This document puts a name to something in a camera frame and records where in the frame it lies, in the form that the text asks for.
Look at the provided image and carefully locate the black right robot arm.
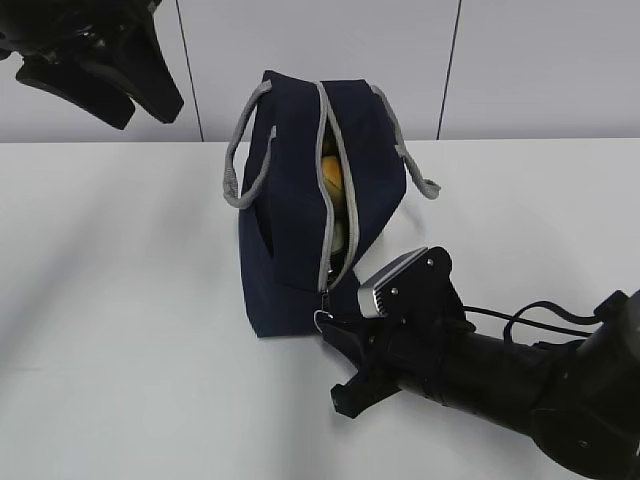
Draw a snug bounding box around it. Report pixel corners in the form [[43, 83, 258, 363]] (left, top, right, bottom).
[[314, 247, 639, 479]]

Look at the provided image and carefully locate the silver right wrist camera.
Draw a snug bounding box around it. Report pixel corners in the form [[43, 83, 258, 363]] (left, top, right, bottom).
[[357, 247, 428, 319]]

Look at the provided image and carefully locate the halved mango fruit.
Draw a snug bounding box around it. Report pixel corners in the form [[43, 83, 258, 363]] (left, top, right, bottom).
[[322, 155, 343, 188]]

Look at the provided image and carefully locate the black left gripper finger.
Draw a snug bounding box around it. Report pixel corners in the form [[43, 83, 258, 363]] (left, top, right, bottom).
[[94, 9, 184, 124], [16, 59, 135, 130]]

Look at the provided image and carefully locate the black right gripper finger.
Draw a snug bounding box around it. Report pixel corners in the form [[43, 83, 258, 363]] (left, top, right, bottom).
[[330, 368, 400, 418], [314, 310, 380, 373]]

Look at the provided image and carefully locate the yellow banana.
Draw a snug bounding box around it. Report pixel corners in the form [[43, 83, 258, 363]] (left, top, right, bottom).
[[324, 180, 347, 220]]

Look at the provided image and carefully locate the green lidded glass container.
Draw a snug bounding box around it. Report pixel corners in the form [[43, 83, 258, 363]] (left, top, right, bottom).
[[331, 219, 348, 255]]

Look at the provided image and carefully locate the navy blue lunch bag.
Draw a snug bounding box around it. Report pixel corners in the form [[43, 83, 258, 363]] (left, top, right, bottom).
[[223, 70, 440, 338]]

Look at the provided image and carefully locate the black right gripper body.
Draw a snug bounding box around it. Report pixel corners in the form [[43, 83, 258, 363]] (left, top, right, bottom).
[[367, 246, 480, 395]]

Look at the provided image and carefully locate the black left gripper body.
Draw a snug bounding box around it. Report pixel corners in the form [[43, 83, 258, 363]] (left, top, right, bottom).
[[1, 1, 160, 60]]

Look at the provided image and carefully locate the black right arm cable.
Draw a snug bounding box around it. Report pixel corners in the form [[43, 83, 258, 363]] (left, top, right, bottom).
[[462, 299, 601, 346]]

